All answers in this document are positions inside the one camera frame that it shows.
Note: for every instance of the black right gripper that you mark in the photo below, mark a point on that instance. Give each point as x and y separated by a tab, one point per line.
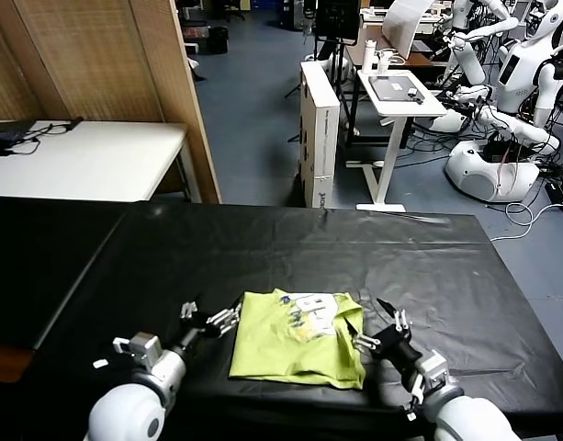
396	347

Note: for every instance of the white standing desk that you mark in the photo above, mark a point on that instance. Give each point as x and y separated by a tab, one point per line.
391	151

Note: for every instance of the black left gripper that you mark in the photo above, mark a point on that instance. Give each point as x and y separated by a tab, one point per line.
194	331

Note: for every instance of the white curved panel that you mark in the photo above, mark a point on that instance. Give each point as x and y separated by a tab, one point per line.
400	32

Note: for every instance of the brown wooden desk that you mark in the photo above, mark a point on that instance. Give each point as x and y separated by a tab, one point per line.
421	60

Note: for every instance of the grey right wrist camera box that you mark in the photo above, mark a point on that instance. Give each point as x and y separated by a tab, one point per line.
435	367

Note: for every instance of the black monitor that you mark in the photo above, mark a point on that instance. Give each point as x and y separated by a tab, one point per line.
336	18

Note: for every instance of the black waste bin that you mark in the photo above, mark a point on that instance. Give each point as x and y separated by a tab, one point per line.
219	40

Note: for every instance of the white humanoid robot with base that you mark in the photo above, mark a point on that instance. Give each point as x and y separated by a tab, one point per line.
515	78

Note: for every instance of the black side table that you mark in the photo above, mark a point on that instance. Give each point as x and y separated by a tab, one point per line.
33	275

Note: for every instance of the white robot with raised arm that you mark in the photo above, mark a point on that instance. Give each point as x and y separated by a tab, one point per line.
471	62

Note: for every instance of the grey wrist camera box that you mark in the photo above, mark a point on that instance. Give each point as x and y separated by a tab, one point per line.
435	367
143	347

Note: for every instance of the black tripod stand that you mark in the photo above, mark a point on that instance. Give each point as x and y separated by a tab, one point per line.
338	53

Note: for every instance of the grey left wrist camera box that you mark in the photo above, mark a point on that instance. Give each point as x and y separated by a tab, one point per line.
143	347

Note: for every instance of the wooden partition screen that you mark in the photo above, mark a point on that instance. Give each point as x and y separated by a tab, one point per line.
102	59

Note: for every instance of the black power strip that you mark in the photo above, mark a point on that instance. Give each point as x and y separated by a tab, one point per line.
556	190

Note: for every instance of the white water bottle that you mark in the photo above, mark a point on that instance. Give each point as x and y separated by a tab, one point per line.
368	57

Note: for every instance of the grey closed laptop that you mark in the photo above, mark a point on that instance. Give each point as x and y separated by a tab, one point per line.
393	87

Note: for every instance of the black office chair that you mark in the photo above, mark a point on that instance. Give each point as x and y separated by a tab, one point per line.
235	9

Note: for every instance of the lime green printed t-shirt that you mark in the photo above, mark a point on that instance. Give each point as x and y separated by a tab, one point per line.
285	349

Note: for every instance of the small white cup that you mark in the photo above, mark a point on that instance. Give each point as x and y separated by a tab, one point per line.
384	62

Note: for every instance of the small black gadget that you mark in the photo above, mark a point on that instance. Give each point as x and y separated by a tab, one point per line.
414	94

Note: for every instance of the tall white cardboard box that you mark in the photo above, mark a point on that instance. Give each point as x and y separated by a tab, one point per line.
318	138

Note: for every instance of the white folding table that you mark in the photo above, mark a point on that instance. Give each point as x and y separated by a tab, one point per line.
102	161

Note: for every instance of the black table cover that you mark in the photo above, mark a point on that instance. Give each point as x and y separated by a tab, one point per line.
262	257

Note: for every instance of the black pouch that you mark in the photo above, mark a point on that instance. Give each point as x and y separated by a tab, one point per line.
7	138

